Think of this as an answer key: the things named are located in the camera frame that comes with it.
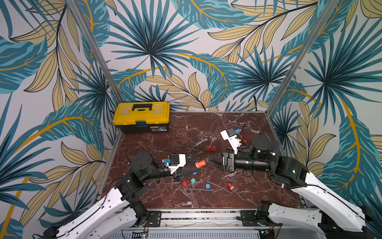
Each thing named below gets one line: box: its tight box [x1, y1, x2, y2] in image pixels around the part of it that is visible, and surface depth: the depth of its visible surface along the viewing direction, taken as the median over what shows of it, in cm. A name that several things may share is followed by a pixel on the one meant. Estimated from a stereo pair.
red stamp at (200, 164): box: [194, 159, 207, 169], surface depth 53 cm
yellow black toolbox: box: [112, 101, 171, 134], surface depth 97 cm
